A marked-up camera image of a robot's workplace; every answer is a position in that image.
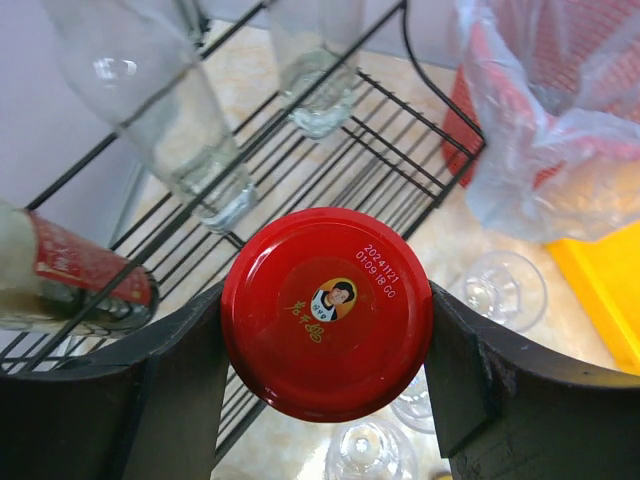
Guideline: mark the black wire rack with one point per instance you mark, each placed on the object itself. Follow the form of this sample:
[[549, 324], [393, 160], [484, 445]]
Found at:
[[382, 164]]

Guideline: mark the clear glass cup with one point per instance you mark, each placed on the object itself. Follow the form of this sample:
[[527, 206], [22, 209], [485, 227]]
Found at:
[[370, 448], [413, 407], [506, 288]]

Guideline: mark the red bin with plastic bag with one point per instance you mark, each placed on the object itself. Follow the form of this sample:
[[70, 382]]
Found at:
[[554, 87]]

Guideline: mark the clear glass cup near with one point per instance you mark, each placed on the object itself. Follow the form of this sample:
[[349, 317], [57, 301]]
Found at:
[[370, 448]]

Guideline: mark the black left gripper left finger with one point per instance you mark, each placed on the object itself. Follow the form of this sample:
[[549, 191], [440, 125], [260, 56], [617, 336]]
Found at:
[[145, 407]]

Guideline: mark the clear glass cup middle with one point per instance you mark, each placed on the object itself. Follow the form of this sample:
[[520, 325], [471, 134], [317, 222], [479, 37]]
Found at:
[[413, 407]]

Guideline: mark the dark sauce bottle black cap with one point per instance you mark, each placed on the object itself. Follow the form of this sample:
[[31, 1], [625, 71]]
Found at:
[[49, 274]]

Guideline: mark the yellow plastic tray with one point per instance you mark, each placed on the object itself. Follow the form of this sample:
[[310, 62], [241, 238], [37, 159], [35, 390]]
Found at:
[[604, 276]]

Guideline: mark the clear glass cup far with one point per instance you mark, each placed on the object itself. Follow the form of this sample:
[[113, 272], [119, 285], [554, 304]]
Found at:
[[506, 288]]

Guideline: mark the glass oil bottle gold spout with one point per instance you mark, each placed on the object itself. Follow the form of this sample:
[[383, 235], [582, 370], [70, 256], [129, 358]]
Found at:
[[133, 68]]

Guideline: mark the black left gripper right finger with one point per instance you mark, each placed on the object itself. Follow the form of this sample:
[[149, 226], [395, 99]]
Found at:
[[506, 407]]

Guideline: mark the small yellow label bottle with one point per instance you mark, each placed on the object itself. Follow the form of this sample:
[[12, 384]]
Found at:
[[441, 475]]

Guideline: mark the red lid chili jar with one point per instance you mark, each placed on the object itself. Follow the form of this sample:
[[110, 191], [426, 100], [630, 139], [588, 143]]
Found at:
[[327, 314]]

